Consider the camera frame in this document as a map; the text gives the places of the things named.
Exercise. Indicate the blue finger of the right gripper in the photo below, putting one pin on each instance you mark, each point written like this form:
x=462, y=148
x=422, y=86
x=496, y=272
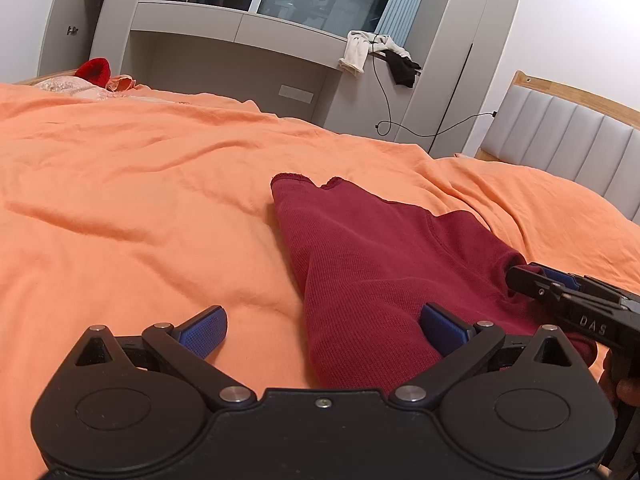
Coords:
x=566, y=279
x=525, y=281

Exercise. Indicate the grey wardrobe with open door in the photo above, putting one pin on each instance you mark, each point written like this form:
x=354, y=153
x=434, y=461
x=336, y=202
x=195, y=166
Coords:
x=77, y=30

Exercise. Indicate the tall grey wardrobe right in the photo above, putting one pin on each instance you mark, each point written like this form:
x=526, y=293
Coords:
x=458, y=44

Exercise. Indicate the red cloth item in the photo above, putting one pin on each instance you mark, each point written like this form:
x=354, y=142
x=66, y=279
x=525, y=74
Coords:
x=97, y=71

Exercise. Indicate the black garment on ledge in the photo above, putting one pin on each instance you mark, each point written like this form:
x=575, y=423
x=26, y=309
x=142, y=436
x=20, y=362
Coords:
x=403, y=70

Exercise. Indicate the white wall socket plate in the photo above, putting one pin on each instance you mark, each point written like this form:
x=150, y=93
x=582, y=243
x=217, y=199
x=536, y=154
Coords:
x=295, y=94

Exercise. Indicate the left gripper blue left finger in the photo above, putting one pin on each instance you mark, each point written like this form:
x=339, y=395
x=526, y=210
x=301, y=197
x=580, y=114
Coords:
x=182, y=350

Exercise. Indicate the grey window desk unit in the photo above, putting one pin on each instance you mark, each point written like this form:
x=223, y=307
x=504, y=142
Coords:
x=191, y=48

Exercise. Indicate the padded grey wooden headboard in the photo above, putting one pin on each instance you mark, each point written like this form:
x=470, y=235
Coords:
x=570, y=133

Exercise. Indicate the right light blue curtain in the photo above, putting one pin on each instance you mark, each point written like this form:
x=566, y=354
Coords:
x=397, y=19

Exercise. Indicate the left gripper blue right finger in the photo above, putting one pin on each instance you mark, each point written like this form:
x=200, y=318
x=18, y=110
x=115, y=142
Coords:
x=465, y=349

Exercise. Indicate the person's right hand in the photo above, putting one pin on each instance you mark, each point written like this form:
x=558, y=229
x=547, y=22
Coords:
x=624, y=390

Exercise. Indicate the white garment on ledge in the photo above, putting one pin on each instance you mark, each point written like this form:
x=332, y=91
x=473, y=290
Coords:
x=360, y=44

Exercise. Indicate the patterned pink bed sheet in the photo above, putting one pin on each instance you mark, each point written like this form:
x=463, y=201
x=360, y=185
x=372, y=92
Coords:
x=121, y=87

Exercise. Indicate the dark red knit sweater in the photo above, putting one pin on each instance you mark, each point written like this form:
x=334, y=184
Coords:
x=366, y=267

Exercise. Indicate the orange duvet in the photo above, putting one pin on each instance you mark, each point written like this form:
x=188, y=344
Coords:
x=126, y=213

